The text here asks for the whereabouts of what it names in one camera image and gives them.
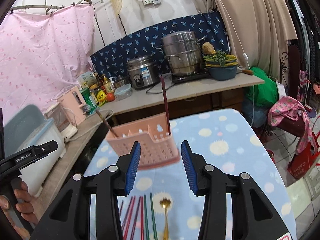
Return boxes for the gold flower spoon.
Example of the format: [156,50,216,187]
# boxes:
[160,198,171,240]

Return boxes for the bright red chopstick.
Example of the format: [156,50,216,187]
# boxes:
[124,196,136,239]

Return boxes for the black induction cooktop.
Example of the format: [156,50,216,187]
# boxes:
[171,72,209,84]

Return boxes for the grey kitchen counter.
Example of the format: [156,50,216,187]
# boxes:
[100,73,265,115]

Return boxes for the green chopstick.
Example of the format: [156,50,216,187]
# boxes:
[149,192,158,240]
[143,194,150,240]

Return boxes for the red tomato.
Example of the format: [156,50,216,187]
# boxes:
[106,93,116,102]

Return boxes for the beige hanging curtain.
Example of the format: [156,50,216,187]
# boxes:
[194,0,297,79]

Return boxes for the yellow oil bottle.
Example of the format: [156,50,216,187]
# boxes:
[103,74,114,94]

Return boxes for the small lidded pot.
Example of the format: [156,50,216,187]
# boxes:
[114,75,128,89]

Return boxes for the clear food container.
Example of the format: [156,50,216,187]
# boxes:
[114,84,132,101]

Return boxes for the wall power socket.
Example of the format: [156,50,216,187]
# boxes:
[143,0,162,6]

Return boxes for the brown chopstick gold band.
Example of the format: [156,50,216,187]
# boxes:
[95,109,118,138]

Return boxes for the green bag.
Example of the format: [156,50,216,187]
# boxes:
[246,67,279,108]

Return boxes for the green canister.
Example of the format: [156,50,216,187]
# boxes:
[80,88,98,114]

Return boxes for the dark red patterned chopstick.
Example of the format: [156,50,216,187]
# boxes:
[119,200,124,217]

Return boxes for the navy floral cloth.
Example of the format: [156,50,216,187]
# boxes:
[91,11,230,78]

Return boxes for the pink perforated utensil holder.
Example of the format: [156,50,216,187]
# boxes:
[106,113,180,170]

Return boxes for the maroon chopstick dark band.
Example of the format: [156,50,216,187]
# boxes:
[130,196,142,240]

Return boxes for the red wavy chopstick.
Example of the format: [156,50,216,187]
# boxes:
[140,196,144,240]

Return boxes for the white bin teal lid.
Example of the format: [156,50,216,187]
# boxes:
[4,105,66,198]

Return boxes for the person left hand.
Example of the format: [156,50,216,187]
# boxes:
[1,179,39,239]

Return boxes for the red shopping bag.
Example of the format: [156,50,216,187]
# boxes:
[287,133,319,179]

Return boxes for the white power cable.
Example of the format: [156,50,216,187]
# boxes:
[64,108,115,143]

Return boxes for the dark maroon wavy chopstick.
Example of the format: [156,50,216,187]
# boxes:
[161,75,171,135]

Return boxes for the blue basin with vegetables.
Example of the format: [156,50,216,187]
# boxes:
[203,51,238,81]

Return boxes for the blue planet-print tablecloth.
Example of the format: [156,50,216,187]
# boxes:
[83,108,298,240]

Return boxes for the silver rice cooker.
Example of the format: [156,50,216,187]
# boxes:
[127,55,160,90]

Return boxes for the pink dotted curtain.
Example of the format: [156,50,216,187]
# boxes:
[0,4,95,122]

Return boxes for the dark brown-red chopstick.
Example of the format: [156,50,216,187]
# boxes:
[121,197,133,231]

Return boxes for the wooden side counter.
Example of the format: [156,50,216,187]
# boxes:
[31,111,112,219]

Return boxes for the pink floral cloth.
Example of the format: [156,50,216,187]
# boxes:
[267,96,314,155]

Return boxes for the yellow snack packet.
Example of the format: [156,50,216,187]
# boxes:
[96,89,107,106]

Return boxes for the stainless steel steamer pot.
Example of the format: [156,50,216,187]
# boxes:
[161,30,202,76]

